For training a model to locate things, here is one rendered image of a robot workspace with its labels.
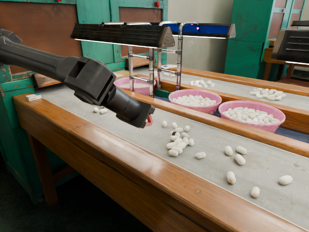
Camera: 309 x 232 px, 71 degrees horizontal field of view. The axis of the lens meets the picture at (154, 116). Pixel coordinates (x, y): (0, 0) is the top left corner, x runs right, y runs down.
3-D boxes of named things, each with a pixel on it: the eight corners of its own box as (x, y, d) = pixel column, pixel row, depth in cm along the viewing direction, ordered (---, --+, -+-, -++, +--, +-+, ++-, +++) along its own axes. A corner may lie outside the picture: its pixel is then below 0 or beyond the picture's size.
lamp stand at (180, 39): (179, 101, 132) (183, 21, 113) (154, 94, 144) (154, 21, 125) (195, 94, 145) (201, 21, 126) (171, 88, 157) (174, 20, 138)
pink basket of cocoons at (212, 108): (216, 129, 99) (219, 109, 95) (161, 120, 107) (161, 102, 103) (221, 108, 122) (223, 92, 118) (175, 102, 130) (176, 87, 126)
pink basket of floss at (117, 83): (156, 103, 129) (156, 87, 125) (111, 103, 129) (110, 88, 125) (155, 89, 153) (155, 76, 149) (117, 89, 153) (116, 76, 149)
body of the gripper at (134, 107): (128, 99, 63) (112, 87, 57) (155, 107, 57) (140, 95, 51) (119, 118, 62) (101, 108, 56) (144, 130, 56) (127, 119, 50)
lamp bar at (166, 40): (162, 48, 75) (162, 26, 72) (69, 38, 113) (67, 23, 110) (175, 46, 81) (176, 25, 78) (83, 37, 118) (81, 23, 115)
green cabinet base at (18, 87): (36, 208, 142) (-2, 83, 108) (7, 172, 175) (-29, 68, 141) (165, 133, 235) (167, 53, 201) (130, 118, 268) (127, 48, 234)
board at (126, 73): (99, 84, 135) (99, 82, 134) (86, 79, 144) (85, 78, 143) (137, 74, 157) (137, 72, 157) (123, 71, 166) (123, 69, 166)
